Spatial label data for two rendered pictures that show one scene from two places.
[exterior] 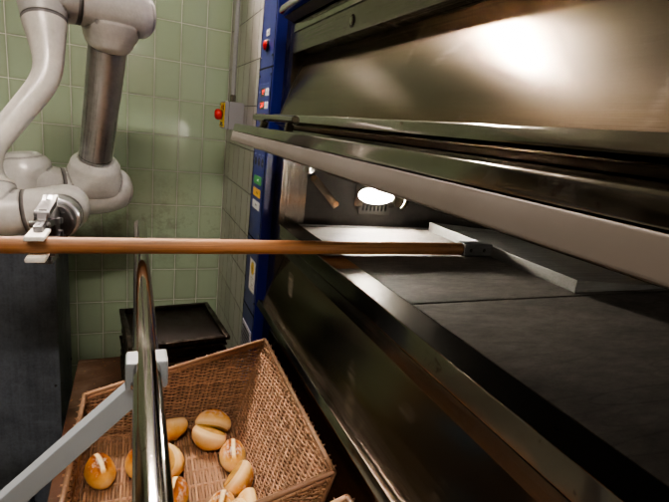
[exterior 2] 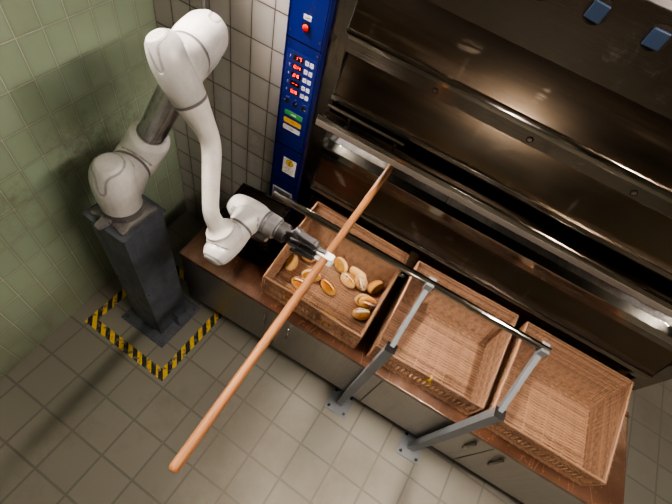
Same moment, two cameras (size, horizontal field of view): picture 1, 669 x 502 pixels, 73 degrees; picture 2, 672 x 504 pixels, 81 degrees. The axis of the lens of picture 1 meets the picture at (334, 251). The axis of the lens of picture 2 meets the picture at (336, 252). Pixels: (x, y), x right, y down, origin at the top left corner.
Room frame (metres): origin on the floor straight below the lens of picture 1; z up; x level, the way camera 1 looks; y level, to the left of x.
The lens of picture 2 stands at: (0.26, 1.16, 2.40)
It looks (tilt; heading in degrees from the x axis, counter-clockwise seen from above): 55 degrees down; 306
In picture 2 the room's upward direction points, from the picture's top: 21 degrees clockwise
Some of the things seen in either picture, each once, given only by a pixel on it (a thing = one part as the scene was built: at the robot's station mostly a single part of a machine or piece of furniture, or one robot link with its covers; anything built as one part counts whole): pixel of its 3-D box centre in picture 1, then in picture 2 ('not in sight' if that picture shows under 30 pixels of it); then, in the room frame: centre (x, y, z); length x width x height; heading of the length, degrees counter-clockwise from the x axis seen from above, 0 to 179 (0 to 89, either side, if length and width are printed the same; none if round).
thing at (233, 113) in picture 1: (231, 116); not in sight; (1.79, 0.45, 1.46); 0.10 x 0.07 x 0.10; 25
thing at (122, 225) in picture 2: not in sight; (119, 209); (1.42, 1.03, 1.03); 0.22 x 0.18 x 0.06; 111
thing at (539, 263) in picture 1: (538, 250); not in sight; (1.25, -0.56, 1.19); 0.55 x 0.36 x 0.03; 24
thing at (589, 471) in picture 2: not in sight; (553, 401); (-0.23, -0.23, 0.72); 0.56 x 0.49 x 0.28; 25
